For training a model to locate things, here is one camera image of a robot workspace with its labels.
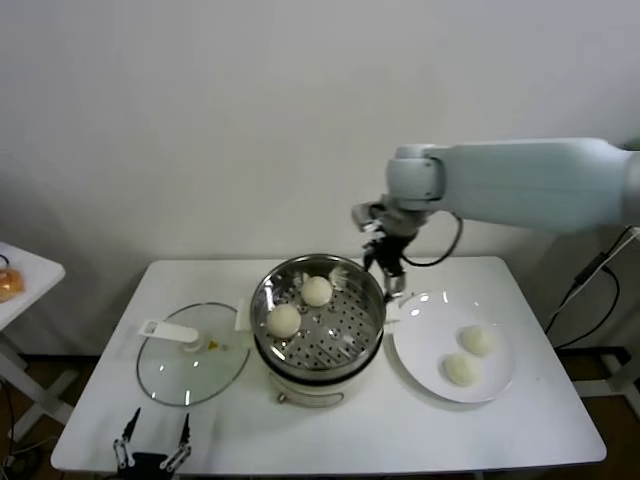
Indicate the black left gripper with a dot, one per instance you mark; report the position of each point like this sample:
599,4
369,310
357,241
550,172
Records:
147,466

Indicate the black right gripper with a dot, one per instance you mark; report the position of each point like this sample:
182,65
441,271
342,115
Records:
395,235

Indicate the white steamed baozi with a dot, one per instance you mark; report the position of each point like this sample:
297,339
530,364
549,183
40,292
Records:
461,370
477,340
316,291
284,321

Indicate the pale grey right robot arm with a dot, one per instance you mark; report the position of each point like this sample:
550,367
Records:
525,185

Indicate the stainless perforated steamer basket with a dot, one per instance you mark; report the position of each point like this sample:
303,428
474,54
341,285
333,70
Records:
345,320

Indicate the steel steamer pot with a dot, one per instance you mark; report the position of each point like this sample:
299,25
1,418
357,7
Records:
310,392

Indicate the white round plate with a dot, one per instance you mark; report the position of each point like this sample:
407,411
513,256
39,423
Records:
430,350

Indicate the white side table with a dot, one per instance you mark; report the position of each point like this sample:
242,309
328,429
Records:
35,270

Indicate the black power adapter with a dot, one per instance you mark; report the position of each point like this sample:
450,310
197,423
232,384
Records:
589,270

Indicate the orange packaged food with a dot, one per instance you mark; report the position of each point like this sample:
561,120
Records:
10,285

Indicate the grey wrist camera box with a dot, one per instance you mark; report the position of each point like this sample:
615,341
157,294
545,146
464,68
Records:
361,212

